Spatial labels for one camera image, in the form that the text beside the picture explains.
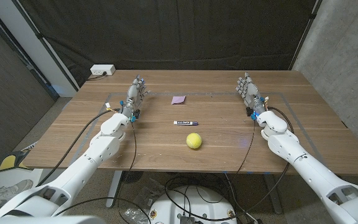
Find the black round floor fan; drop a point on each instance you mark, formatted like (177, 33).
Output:
(131, 176)

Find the clear plastic bag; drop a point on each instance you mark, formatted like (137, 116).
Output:
(145, 199)

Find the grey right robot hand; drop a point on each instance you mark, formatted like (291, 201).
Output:
(252, 93)

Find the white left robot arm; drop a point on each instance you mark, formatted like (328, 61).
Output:
(98, 152)

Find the grey white sneaker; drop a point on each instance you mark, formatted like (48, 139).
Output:
(9, 191)

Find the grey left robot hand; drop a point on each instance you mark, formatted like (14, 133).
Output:
(132, 93)

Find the black and white marker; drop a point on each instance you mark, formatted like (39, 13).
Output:
(185, 123)

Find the grey table leg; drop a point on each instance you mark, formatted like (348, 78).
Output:
(273, 193)

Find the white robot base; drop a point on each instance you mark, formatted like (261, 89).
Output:
(194, 205)

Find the black backdrop stand pole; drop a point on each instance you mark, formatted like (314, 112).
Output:
(304, 35)
(47, 48)

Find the yellow tennis ball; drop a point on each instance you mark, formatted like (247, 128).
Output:
(194, 141)

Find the yellow black floor object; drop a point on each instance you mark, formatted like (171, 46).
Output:
(9, 161)

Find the white power strip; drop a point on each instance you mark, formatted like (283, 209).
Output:
(102, 69)

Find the white table leg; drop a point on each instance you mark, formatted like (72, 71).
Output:
(114, 188)

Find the black backdrop curtain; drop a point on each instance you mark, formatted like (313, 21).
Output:
(172, 34)

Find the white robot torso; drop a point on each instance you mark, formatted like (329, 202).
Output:
(42, 219)

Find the purple sticky note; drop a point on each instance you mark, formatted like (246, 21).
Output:
(178, 99)

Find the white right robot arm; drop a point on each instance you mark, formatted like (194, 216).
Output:
(294, 152)

